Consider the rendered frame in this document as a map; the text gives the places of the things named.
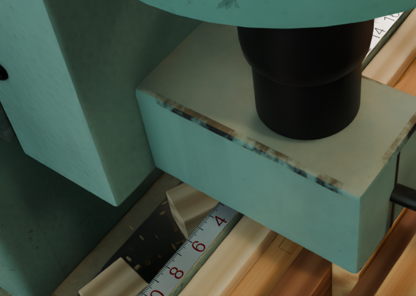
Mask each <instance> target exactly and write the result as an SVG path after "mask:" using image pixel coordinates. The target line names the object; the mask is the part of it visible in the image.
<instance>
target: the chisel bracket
mask: <svg viewBox="0 0 416 296"><path fill-rule="evenodd" d="M136 98H137V102H138V105H139V109H140V112H141V116H142V120H143V123H144V127H145V131H146V134H147V138H148V141H149V145H150V149H151V152H152V156H153V159H154V163H155V166H156V167H157V168H159V169H161V170H163V171H164V172H166V173H168V174H170V175H171V176H173V177H175V178H177V179H179V180H181V181H183V182H185V183H186V184H188V185H190V186H192V187H193V188H196V189H198V190H199V191H201V192H203V193H205V194H207V195H208V196H210V197H212V198H214V199H216V200H218V201H220V202H222V203H223V204H225V205H227V206H229V207H230V208H232V209H234V210H236V211H238V212H240V213H242V214H244V215H245V216H247V217H249V218H251V219H253V220H255V221H256V222H259V223H260V224H262V225H264V226H266V227H267V228H269V229H271V230H273V231H275V232H277V233H279V234H281V235H282V236H284V237H286V238H288V239H289V240H291V241H293V242H295V243H297V244H299V245H301V246H302V247H304V248H306V249H308V250H310V251H312V252H313V253H316V254H317V255H319V256H321V257H323V258H325V259H326V260H328V261H330V262H332V263H334V264H336V265H338V266H340V267H341V268H343V269H345V270H347V271H348V272H351V273H354V274H356V273H358V272H359V271H361V270H362V268H363V267H364V265H365V264H366V262H367V261H368V259H369V258H370V256H371V255H372V254H373V252H374V251H375V249H376V248H377V246H378V245H379V243H380V242H381V240H382V239H383V238H384V236H385V235H386V234H387V232H388V230H389V229H390V228H391V227H392V225H393V223H394V222H395V220H396V219H397V217H398V216H399V214H400V213H401V212H402V210H403V208H404V207H403V206H400V205H398V204H395V203H393V202H391V201H390V200H389V199H390V196H391V193H392V191H393V189H394V188H395V187H396V186H397V184H398V183H399V184H402V185H404V186H407V187H409V188H412V189H415V190H416V97H415V96H413V95H410V94H407V93H405V92H403V91H401V90H398V89H395V88H393V87H390V86H388V85H386V84H383V83H380V82H378V81H376V80H373V79H370V78H369V77H366V76H363V75H362V81H361V96H360V108H359V111H358V113H357V115H356V117H355V118H354V120H353V121H352V122H351V123H350V124H349V125H348V126H347V127H346V128H345V129H343V130H342V131H340V132H338V133H337V134H334V135H332V136H329V137H325V138H322V139H316V140H297V139H290V138H287V137H284V136H281V135H279V134H277V133H275V132H273V131H272V130H270V129H269V128H268V127H267V126H266V125H265V124H264V123H263V122H262V121H261V119H260V117H259V116H258V113H257V111H256V103H255V97H254V85H253V75H252V69H251V66H250V65H249V64H248V62H247V60H246V59H245V57H244V55H243V52H242V50H241V46H240V42H239V39H238V30H237V26H234V25H225V24H216V23H210V22H206V21H203V22H202V23H201V24H200V25H199V26H198V27H197V28H196V29H195V30H194V31H193V32H191V33H190V34H189V35H188V36H187V37H186V38H185V39H184V40H183V41H182V42H181V43H180V44H179V45H178V46H177V47H176V48H175V49H174V50H173V51H172V52H171V53H170V54H169V55H168V56H167V57H166V58H165V59H164V60H163V61H162V62H161V63H160V64H159V65H158V66H157V67H156V68H155V69H154V70H153V71H152V72H151V73H150V74H149V75H148V76H147V77H145V78H144V79H143V80H142V81H141V82H140V83H139V85H138V86H137V88H136Z"/></svg>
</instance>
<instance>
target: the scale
mask: <svg viewBox="0 0 416 296"><path fill-rule="evenodd" d="M403 13H404V12H401V13H398V14H393V15H388V16H384V17H380V18H376V19H375V23H374V30H373V37H372V40H371V45H370V49H369V51H368V54H367V55H366V57H367V56H368V55H369V54H370V53H371V51H372V50H373V49H374V47H375V46H376V45H377V44H378V43H379V42H380V40H381V39H382V38H383V37H384V36H385V34H386V33H387V32H388V31H389V29H390V28H391V27H392V26H393V25H394V24H395V22H396V21H397V20H398V18H399V17H400V16H401V15H402V14H403ZM366 57H365V58H366ZM364 60H365V59H364ZM364 60H363V61H364ZM237 213H238V211H236V210H234V209H232V208H230V207H229V206H227V205H225V204H223V203H222V202H220V201H219V203H218V204H217V205H216V206H215V207H214V208H213V209H212V210H211V212H210V213H209V214H208V216H207V217H206V218H205V219H204V220H203V221H202V222H201V224H200V225H199V226H198V227H197V229H196V230H195V231H194V232H193V233H192V234H191V235H190V236H189V238H188V239H187V240H186V241H185V242H184V243H183V245H182V246H181V247H180V248H179V250H178V251H177V252H176V253H175V254H174V255H173V256H172V257H171V259H170V260H169V261H168V262H167V264H166V265H164V267H163V268H162V269H161V271H160V272H159V273H158V274H157V275H156V276H155V277H154V279H153V280H152V281H151V282H150V284H149V285H148V286H147V287H146V288H145V289H144V290H143V291H142V293H141V294H140V295H139V296H169V295H170V294H171V292H172V291H173V290H174V288H175V287H176V286H177V285H178V284H179V283H180V281H181V280H182V279H183V277H184V276H185V275H186V274H187V273H188V272H189V270H190V269H191V268H192V267H193V266H194V265H195V263H196V262H197V261H198V259H199V258H200V257H201V256H202V255H203V254H204V252H205V251H206V250H207V249H208V247H210V245H211V244H212V243H213V242H214V240H215V239H216V238H217V237H218V236H219V235H220V233H221V232H222V231H223V229H224V228H225V227H226V226H227V225H228V223H229V222H230V221H231V220H232V219H233V218H234V216H235V215H236V214H237Z"/></svg>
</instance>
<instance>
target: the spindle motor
mask: <svg viewBox="0 0 416 296"><path fill-rule="evenodd" d="M140 1H142V2H144V3H146V4H148V5H150V6H154V7H157V8H159V9H162V10H164V11H168V12H171V13H173V14H176V15H181V16H184V17H189V18H192V19H197V20H202V21H206V22H210V23H216V24H225V25H234V26H240V27H252V28H308V27H327V26H332V25H341V24H349V23H354V22H363V21H366V20H371V19H376V18H380V17H384V16H388V15H393V14H398V13H401V12H405V11H408V10H410V9H413V8H416V0H140Z"/></svg>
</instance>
